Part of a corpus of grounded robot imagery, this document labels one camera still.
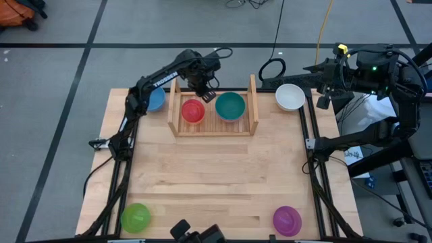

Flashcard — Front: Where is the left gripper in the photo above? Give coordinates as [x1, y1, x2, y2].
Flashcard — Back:
[184, 69, 217, 104]

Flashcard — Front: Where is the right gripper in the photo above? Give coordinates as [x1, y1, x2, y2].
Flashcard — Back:
[302, 43, 352, 111]

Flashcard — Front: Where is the red translucent bowl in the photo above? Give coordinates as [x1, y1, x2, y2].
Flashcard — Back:
[181, 99, 206, 125]

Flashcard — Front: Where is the teal bowl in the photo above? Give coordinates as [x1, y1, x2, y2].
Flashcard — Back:
[215, 91, 246, 122]

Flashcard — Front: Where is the white bowl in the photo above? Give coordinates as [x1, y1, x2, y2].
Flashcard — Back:
[275, 83, 306, 112]

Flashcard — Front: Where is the blue bowl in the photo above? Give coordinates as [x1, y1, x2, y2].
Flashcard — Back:
[146, 86, 167, 113]

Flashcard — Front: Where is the purple translucent bowl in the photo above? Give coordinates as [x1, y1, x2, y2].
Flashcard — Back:
[272, 205, 303, 238]

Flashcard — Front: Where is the wooden slatted shelf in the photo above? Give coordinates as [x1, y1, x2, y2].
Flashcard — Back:
[167, 74, 261, 139]

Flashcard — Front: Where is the black computer case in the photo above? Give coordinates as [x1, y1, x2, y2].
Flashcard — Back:
[261, 69, 355, 115]

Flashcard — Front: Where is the white paper sheet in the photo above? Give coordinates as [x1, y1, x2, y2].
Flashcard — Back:
[343, 145, 372, 179]

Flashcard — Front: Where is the black equipment cart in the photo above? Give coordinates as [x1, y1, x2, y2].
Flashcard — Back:
[347, 43, 432, 237]

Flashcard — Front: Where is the lime green translucent bowl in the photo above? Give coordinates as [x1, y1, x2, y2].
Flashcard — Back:
[120, 202, 152, 234]

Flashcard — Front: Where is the black keyboard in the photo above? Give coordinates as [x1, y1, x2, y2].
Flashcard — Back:
[417, 159, 432, 200]

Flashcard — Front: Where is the orange bag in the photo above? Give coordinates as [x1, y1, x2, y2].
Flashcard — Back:
[0, 0, 48, 33]

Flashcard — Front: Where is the black aluminium table frame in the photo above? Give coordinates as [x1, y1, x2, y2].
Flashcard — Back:
[26, 76, 406, 243]

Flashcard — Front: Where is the yellow hanging cable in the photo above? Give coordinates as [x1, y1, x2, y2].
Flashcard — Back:
[313, 0, 335, 74]

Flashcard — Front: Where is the black hanging cable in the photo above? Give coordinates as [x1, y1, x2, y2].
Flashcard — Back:
[258, 0, 288, 82]

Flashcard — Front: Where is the black cable tangle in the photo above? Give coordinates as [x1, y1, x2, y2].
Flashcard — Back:
[225, 0, 273, 10]

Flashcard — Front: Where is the black arm base cable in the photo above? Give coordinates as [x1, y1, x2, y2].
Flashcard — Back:
[82, 155, 114, 198]

